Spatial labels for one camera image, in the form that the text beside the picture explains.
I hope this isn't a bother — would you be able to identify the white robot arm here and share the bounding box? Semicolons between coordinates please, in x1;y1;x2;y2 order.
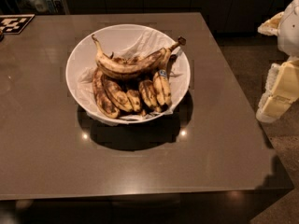
256;0;299;123

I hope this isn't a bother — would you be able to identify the small middle spotted banana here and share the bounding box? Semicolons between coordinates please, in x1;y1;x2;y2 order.
126;90;142;112

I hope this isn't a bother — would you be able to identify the banana with blue sticker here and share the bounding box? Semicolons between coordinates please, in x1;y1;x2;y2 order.
152;52;172;106

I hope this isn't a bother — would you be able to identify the leftmost spotted banana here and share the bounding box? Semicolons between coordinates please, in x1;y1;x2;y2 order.
93;68;121;119

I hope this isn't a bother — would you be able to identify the spotted ripe banana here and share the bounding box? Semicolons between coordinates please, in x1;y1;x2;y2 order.
92;35;186;80

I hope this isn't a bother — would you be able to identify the white round bowl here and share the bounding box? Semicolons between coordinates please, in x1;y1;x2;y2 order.
64;23;192;127

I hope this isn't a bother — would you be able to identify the black white fiducial marker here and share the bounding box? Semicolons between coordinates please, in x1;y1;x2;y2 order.
0;14;35;35

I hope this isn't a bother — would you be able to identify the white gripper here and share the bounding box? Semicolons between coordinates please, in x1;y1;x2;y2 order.
255;11;299;124

